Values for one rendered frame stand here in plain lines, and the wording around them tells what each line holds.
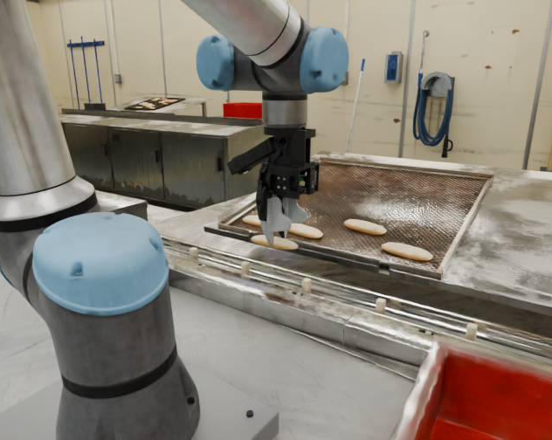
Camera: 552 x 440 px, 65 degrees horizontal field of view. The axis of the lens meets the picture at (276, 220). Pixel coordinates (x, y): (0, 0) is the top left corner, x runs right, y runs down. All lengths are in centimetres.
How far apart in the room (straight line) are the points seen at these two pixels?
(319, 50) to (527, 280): 53
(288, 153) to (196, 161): 304
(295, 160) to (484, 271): 38
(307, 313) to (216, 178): 299
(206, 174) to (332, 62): 320
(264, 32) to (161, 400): 40
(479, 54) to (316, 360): 392
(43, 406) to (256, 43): 49
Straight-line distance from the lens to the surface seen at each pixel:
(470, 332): 72
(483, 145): 441
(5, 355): 80
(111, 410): 48
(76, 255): 42
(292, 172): 72
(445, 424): 61
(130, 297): 41
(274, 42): 52
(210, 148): 363
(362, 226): 95
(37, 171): 52
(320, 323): 71
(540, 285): 84
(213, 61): 64
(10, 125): 51
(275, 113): 72
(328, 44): 55
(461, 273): 83
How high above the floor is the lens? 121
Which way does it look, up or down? 18 degrees down
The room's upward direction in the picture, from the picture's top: straight up
